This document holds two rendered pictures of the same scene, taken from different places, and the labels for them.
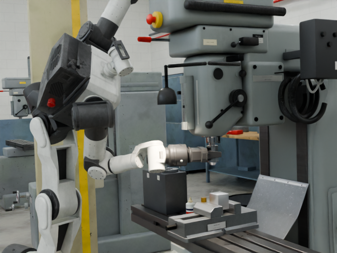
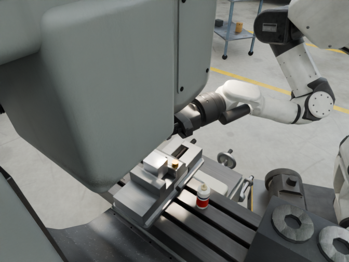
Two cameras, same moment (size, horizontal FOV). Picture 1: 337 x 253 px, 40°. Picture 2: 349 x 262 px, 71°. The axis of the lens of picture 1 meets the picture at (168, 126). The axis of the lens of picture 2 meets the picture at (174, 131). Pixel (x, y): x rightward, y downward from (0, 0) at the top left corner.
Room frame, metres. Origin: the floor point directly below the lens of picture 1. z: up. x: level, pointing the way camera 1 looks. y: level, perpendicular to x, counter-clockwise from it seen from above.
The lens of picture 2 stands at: (2.34, -0.36, 1.65)
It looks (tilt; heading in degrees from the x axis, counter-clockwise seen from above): 41 degrees down; 155
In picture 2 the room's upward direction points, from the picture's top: straight up
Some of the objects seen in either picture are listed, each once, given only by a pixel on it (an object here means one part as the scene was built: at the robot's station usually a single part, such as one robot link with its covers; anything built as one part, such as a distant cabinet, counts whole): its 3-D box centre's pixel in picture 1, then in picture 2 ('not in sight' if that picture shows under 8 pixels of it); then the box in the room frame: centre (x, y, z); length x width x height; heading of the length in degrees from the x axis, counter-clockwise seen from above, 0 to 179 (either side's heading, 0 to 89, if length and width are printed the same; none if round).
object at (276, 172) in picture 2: not in sight; (283, 182); (1.81, 0.58, 0.50); 0.20 x 0.05 x 0.20; 51
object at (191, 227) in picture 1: (213, 217); (162, 172); (1.82, -0.17, 0.99); 0.35 x 0.15 x 0.11; 119
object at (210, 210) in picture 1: (207, 209); (166, 161); (1.81, -0.14, 1.02); 0.12 x 0.06 x 0.04; 29
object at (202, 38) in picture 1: (217, 43); not in sight; (1.89, -0.21, 1.68); 0.34 x 0.24 x 0.10; 118
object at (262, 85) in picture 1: (249, 94); (80, 73); (1.96, -0.35, 1.47); 0.24 x 0.19 x 0.26; 28
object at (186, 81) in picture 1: (187, 102); not in sight; (1.82, -0.08, 1.44); 0.04 x 0.04 x 0.21; 28
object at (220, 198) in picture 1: (219, 200); (156, 166); (1.84, -0.19, 1.05); 0.06 x 0.05 x 0.06; 29
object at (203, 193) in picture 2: (190, 210); (203, 194); (1.96, -0.08, 0.99); 0.04 x 0.04 x 0.11
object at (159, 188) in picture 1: (164, 188); (300, 252); (2.24, 0.03, 1.03); 0.22 x 0.12 x 0.20; 31
